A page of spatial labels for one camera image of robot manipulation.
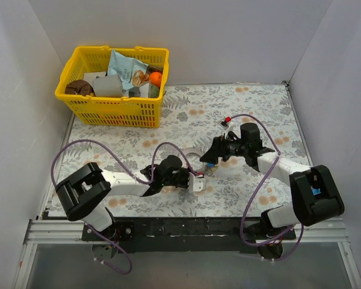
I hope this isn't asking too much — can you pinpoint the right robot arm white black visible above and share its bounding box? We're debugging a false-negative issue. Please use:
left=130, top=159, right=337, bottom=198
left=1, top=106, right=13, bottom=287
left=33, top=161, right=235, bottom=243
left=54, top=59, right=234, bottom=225
left=200, top=123, right=345, bottom=240

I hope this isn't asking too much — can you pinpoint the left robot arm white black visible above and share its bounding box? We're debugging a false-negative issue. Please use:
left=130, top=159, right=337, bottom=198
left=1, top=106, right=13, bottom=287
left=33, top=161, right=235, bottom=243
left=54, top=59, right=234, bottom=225
left=56, top=155, right=190, bottom=241

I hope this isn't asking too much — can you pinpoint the floral table mat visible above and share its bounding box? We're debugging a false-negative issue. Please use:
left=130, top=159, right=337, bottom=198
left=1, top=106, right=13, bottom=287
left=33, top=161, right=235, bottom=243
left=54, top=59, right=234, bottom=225
left=55, top=85, right=310, bottom=217

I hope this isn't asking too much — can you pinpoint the yellow plastic basket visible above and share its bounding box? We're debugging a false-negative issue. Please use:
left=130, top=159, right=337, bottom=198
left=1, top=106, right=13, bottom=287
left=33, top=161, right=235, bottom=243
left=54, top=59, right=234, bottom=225
left=55, top=46, right=169, bottom=128

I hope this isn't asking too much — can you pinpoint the green item in basket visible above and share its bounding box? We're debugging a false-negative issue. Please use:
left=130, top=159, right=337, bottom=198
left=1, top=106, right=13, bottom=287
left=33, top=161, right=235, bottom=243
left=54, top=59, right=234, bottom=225
left=148, top=84, right=160, bottom=98

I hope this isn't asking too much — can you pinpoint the orange fruit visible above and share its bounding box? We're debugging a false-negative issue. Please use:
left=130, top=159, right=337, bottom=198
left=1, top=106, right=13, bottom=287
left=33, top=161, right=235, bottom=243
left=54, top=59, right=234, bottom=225
left=149, top=72, right=162, bottom=88

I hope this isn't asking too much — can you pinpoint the grey paper cup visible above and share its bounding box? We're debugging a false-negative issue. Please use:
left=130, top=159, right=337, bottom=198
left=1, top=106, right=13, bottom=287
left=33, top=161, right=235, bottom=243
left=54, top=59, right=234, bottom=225
left=92, top=75, right=123, bottom=98

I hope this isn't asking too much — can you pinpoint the light blue snack bag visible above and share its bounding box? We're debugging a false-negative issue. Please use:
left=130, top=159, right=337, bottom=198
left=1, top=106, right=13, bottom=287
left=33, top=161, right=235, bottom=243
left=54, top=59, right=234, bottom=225
left=107, top=49, right=148, bottom=90

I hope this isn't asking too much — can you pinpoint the brown round pastry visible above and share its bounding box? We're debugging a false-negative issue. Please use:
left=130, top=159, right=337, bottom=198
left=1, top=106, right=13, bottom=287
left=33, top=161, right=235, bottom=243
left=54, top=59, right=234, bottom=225
left=65, top=79, right=94, bottom=96

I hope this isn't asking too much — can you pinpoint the white paper in basket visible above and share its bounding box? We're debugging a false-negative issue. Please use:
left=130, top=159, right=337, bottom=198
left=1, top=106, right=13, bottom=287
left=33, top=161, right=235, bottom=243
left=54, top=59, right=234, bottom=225
left=83, top=71, right=107, bottom=84

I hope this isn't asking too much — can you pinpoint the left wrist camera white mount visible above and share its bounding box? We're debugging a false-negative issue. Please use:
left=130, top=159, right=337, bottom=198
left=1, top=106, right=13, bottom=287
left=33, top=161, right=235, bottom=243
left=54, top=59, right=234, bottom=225
left=188, top=173, right=206, bottom=193

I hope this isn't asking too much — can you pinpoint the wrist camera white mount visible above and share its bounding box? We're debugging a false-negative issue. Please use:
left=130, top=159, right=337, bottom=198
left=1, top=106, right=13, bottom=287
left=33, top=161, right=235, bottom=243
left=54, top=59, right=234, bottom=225
left=188, top=173, right=206, bottom=193
left=220, top=117, right=233, bottom=140

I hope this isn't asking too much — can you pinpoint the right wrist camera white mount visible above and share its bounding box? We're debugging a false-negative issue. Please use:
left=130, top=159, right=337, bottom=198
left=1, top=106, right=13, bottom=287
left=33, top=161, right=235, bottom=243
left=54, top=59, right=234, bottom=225
left=220, top=117, right=233, bottom=140

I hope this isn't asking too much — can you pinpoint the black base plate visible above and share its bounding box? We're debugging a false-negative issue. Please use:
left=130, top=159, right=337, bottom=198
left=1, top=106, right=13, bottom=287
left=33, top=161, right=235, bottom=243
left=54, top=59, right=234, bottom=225
left=81, top=216, right=300, bottom=254

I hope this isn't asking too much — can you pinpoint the aluminium frame rail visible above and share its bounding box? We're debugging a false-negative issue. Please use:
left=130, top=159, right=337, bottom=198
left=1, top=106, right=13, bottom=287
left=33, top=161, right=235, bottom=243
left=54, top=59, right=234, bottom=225
left=23, top=218, right=361, bottom=288

